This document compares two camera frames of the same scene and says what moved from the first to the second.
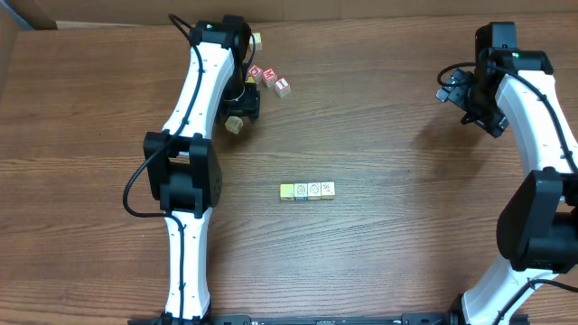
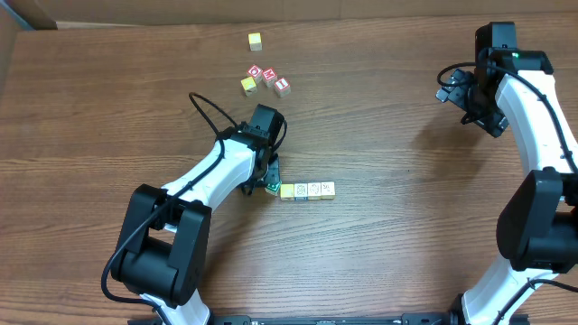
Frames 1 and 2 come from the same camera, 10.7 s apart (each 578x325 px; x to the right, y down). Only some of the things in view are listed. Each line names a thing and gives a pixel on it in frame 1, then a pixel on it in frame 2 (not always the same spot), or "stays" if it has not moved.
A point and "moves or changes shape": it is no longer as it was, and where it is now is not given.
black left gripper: x=246 y=106 to x=271 y=172
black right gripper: x=454 y=90 stays
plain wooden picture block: x=234 y=124 moves or changes shape
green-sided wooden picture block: x=328 y=190 stays
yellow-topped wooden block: x=286 y=192 stays
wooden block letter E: x=301 y=191 stays
